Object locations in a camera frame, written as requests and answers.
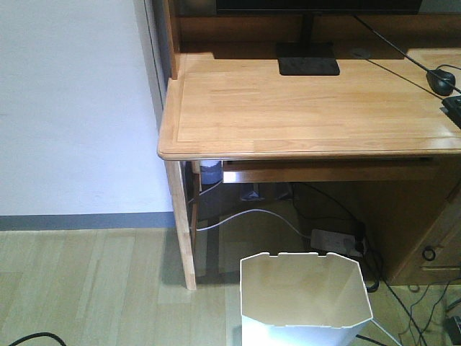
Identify white cylinder under desk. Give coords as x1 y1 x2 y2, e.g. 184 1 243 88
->
200 160 223 185

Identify wooden drawer cabinet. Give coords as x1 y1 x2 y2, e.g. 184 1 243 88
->
390 187 460 285

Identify black monitor cable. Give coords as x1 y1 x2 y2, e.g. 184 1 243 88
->
352 14 461 95

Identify black floor cables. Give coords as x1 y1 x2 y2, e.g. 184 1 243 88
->
293 182 461 346

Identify black cable bottom left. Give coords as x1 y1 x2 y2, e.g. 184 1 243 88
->
9 332 66 346

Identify wooden desk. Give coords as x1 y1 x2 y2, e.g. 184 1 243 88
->
158 1 460 289

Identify black computer mouse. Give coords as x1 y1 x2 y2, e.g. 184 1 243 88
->
426 68 456 97

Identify black keyboard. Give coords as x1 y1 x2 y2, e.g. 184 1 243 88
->
442 95 461 128

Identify white cable under desk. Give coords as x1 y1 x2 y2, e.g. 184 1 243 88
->
196 182 313 239

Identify white power strip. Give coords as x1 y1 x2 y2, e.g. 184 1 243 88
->
310 229 362 257

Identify black monitor with stand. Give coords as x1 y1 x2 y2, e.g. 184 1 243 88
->
216 0 421 76

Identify white plastic trash bin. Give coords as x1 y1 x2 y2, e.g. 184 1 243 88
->
240 252 373 345

